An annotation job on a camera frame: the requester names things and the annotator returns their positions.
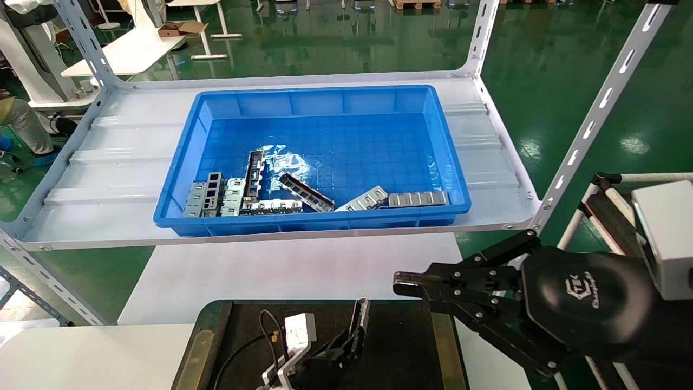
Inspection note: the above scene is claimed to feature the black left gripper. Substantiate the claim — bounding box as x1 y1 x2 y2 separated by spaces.
290 327 364 390

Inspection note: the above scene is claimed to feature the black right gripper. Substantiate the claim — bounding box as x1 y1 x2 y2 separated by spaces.
394 230 660 380

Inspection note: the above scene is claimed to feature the silver metal bracket part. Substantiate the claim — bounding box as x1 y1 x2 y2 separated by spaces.
243 149 266 203
205 172 225 217
221 177 245 217
183 181 210 218
277 172 336 212
334 185 390 212
387 190 449 208
349 296 372 361
240 199 304 216

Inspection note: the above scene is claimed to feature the black container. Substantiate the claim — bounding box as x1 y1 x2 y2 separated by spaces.
172 300 469 390

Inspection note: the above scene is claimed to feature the black cart pad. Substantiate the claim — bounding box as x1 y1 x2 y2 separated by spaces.
582 187 648 255

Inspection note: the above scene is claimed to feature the blue plastic bin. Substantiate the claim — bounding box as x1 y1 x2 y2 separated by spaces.
153 84 472 237

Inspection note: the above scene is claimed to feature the white perforated rack upright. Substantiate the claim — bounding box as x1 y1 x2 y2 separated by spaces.
528 0 680 233
465 0 500 77
0 230 108 327
53 0 119 90

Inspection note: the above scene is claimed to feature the white table with legs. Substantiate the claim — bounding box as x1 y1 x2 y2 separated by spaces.
168 0 243 61

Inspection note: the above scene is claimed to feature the blue shoe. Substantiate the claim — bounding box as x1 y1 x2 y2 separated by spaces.
32 147 62 166

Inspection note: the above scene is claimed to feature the brown cardboard box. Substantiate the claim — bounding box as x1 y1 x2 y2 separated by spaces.
158 21 210 38

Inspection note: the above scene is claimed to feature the white desk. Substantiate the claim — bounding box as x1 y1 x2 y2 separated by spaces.
61 26 187 77

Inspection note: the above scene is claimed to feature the person's grey trouser leg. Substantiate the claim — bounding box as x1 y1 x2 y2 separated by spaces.
0 89 55 158

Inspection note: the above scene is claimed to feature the white floor stand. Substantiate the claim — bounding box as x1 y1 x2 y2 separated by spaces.
96 0 121 31

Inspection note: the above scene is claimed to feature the white machine column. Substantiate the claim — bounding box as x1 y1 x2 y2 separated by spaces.
0 0 101 112

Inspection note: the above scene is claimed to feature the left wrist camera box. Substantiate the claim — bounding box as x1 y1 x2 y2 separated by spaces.
263 313 318 390

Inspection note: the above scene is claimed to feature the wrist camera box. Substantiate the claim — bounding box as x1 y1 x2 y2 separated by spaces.
263 313 318 390
631 180 693 302

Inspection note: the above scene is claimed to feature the black cable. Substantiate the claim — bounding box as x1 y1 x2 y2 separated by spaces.
214 309 286 390

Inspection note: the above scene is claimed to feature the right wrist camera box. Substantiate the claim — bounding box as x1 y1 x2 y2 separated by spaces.
631 180 693 302

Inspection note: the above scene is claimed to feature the white tubular cart frame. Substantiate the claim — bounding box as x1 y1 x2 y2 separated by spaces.
558 172 693 255

